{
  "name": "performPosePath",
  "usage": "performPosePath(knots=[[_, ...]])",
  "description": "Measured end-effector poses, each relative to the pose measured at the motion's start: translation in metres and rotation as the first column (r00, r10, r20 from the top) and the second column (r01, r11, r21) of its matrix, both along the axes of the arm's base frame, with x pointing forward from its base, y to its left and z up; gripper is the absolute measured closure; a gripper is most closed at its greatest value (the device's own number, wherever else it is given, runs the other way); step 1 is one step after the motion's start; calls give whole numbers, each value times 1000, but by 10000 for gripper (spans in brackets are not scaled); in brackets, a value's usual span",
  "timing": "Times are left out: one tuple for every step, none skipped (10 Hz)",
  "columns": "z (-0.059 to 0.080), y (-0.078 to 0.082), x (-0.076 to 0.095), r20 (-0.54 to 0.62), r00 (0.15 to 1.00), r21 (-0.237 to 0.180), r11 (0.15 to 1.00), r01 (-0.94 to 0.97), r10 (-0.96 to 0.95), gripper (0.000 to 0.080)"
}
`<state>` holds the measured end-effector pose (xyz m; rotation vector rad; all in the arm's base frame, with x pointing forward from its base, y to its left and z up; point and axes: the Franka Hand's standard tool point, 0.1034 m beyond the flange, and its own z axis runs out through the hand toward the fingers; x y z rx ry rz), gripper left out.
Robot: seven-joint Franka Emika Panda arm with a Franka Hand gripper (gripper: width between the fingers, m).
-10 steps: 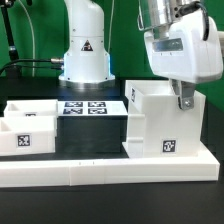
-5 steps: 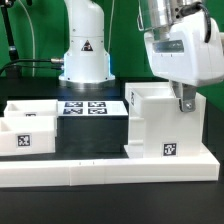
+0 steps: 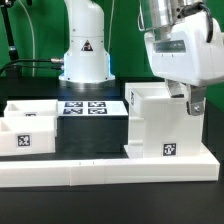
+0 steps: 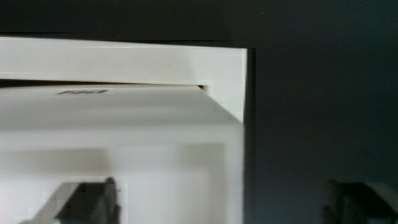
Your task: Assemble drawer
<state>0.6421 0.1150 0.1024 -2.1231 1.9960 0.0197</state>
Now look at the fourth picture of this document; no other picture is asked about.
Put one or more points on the white drawer cabinet box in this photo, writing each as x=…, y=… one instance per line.
x=121, y=112

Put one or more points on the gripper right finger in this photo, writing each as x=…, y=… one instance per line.
x=361, y=203

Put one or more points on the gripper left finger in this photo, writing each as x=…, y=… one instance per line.
x=82, y=204

